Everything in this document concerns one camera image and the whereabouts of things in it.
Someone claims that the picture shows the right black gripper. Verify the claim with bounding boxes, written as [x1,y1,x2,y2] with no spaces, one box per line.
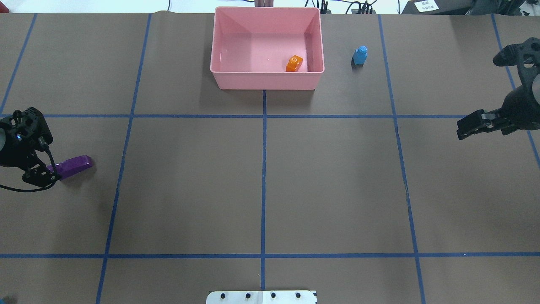
[456,71,540,140]

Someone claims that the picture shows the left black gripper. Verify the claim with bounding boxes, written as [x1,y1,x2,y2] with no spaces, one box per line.
[0,127,59,188]

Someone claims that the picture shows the purple block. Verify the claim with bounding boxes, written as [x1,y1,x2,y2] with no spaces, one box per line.
[55,155,93,181]

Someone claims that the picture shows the small blue block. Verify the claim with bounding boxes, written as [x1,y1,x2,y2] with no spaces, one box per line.
[352,46,368,65]

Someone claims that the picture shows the orange block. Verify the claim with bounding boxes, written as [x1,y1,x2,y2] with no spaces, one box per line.
[285,55,303,72]

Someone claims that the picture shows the pink plastic box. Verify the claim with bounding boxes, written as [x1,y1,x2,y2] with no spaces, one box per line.
[210,6,325,90]

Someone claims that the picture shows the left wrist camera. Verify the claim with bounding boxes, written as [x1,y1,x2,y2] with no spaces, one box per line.
[2,107,53,150]

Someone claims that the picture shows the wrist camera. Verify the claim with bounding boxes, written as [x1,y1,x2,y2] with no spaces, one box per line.
[2,107,53,150]
[492,37,540,68]

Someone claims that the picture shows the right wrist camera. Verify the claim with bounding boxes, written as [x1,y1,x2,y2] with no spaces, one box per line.
[492,37,540,68]

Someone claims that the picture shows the black cables at table edge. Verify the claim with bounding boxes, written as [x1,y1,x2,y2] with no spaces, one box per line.
[317,0,401,15]

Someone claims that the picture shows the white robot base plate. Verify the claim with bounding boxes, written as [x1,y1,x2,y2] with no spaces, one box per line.
[206,290,318,304]

